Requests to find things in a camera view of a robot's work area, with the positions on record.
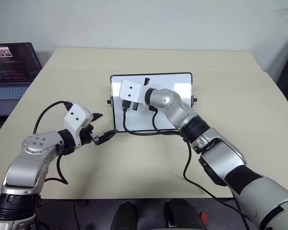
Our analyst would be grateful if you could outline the open grey laptop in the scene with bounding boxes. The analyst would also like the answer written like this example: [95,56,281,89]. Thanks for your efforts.
[0,42,43,118]

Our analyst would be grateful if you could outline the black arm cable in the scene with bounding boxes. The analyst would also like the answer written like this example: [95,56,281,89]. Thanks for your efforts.
[121,100,253,230]
[33,100,74,185]

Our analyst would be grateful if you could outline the black framed whiteboard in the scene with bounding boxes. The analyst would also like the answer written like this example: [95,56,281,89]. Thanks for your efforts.
[109,72,193,133]

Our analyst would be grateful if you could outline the narrow dark rounded shape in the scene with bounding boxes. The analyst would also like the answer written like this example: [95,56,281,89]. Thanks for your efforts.
[110,201,139,230]

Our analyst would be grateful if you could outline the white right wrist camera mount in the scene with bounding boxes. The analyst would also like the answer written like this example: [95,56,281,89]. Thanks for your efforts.
[119,80,147,104]

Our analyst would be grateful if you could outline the wide dark rounded shape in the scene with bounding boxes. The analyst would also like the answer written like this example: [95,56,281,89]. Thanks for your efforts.
[163,198,208,230]

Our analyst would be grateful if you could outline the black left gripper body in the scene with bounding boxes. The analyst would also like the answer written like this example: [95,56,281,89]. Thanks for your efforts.
[79,124,99,146]

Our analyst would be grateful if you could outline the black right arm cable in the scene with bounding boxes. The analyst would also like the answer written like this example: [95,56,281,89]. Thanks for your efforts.
[121,100,253,230]

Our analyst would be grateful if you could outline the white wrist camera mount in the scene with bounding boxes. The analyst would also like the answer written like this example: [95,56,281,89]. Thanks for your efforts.
[63,103,94,147]
[119,80,147,104]

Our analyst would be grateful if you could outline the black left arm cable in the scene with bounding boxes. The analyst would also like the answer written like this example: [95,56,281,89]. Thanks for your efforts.
[33,100,74,185]

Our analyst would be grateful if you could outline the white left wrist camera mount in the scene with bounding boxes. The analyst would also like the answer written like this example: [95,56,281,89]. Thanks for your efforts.
[63,103,94,147]

